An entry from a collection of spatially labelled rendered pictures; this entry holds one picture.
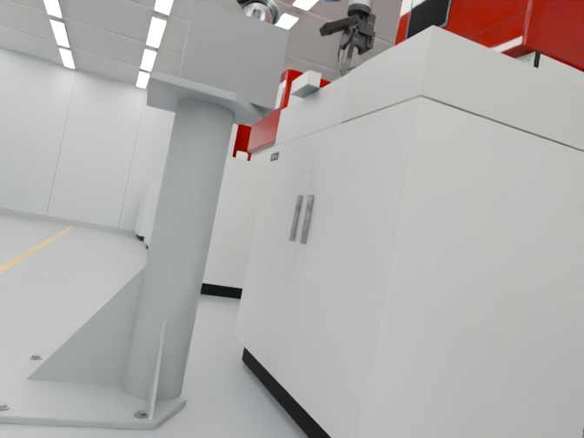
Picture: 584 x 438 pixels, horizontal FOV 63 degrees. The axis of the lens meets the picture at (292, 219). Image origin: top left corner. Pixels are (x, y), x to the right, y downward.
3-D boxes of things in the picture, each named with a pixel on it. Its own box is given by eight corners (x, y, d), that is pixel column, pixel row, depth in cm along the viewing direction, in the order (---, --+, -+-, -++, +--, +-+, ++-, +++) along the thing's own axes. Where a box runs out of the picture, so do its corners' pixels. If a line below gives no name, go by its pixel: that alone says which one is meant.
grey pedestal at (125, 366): (-28, 422, 96) (54, 34, 100) (22, 358, 138) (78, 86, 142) (217, 434, 112) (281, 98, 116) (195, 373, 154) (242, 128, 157)
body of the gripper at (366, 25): (373, 50, 143) (380, 12, 143) (348, 41, 140) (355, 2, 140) (360, 57, 150) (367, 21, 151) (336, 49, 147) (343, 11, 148)
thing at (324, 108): (296, 151, 182) (303, 116, 183) (370, 130, 131) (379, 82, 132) (274, 145, 179) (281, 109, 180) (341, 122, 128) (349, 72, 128)
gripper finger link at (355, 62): (361, 78, 143) (367, 49, 143) (344, 73, 141) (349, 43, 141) (356, 81, 146) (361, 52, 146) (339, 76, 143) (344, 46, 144)
